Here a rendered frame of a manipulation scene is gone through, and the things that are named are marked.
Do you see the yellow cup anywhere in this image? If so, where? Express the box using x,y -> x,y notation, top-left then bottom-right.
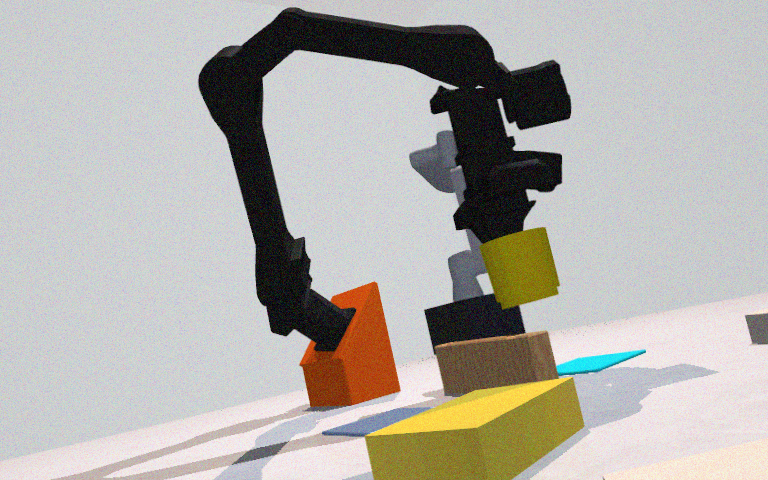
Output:
479,227 -> 561,309

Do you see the yellow rectangular block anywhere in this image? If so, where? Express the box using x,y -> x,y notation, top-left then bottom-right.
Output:
364,377 -> 585,480

